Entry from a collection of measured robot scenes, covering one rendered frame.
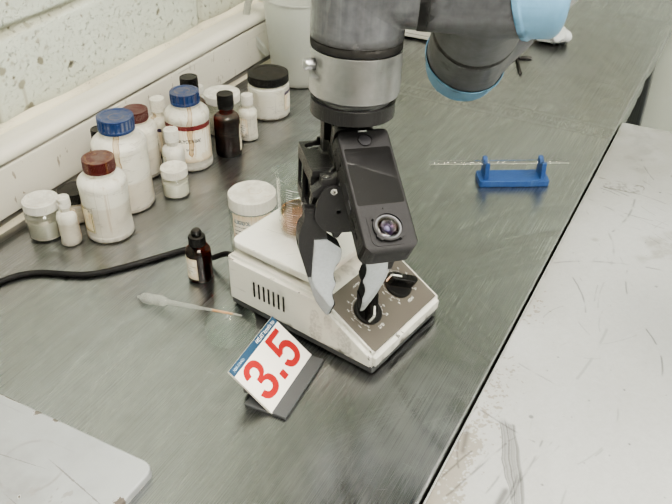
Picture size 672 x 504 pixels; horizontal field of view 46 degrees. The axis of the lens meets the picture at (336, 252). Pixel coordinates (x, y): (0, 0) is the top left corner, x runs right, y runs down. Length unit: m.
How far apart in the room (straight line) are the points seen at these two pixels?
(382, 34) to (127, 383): 0.44
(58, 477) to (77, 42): 0.65
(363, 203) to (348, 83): 0.09
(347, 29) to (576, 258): 0.52
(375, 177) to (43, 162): 0.59
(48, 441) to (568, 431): 0.48
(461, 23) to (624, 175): 0.65
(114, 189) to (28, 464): 0.37
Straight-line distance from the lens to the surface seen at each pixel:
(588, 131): 1.35
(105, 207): 1.01
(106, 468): 0.75
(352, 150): 0.65
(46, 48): 1.16
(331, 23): 0.62
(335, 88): 0.63
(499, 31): 0.63
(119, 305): 0.94
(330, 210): 0.68
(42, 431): 0.80
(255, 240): 0.86
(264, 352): 0.80
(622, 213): 1.14
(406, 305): 0.85
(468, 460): 0.76
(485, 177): 1.14
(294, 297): 0.83
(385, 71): 0.63
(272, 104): 1.30
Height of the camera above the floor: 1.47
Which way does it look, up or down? 35 degrees down
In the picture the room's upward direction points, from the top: straight up
